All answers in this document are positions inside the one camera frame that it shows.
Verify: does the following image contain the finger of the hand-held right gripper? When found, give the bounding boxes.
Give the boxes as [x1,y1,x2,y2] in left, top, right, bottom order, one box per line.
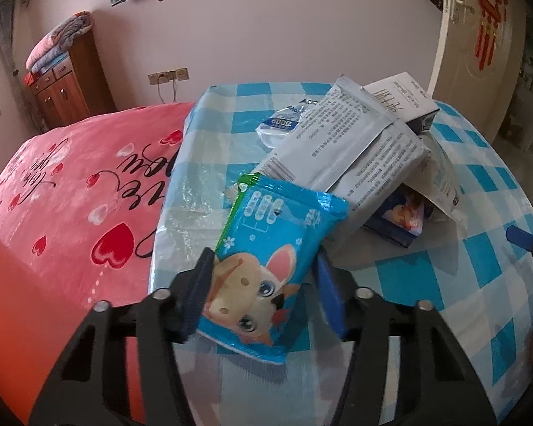
[505,225,533,267]

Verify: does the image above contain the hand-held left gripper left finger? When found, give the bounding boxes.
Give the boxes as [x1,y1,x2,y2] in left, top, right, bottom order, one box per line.
[29,247,217,426]

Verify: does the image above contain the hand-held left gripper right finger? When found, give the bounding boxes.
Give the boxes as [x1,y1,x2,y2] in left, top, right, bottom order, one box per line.
[315,252,500,426]

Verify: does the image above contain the blue cat wet wipes packet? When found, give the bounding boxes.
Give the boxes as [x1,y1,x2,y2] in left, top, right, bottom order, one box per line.
[195,173,349,365]

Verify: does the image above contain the blue tissue pack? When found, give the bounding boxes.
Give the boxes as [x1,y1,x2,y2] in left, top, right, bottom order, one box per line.
[363,189,427,249]

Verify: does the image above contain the white plastic drink bottle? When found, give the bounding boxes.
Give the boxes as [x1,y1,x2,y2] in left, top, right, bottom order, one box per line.
[255,99,325,149]

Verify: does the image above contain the cream door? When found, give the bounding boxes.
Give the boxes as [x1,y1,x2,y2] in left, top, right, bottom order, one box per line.
[429,0,531,143]

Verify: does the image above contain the red heart print blanket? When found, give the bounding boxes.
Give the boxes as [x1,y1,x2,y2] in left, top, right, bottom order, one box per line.
[0,101,198,426]

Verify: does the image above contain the grey printed flat packet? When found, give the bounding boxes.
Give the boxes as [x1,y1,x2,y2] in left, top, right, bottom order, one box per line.
[253,75,411,196]

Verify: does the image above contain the white printed carton box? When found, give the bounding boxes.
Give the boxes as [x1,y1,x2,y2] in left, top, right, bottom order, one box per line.
[363,72,441,136]

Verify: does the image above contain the red door decoration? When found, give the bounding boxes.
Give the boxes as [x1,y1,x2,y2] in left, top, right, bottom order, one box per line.
[468,0,509,72]

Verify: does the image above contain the wooden cabinet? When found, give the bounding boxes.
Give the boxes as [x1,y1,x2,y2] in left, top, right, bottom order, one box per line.
[24,31,118,131]

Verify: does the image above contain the folded pink floral blankets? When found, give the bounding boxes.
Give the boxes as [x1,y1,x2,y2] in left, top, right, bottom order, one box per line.
[24,11,93,76]

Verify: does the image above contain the silver door handle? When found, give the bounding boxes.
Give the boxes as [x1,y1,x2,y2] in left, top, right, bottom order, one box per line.
[451,0,474,25]

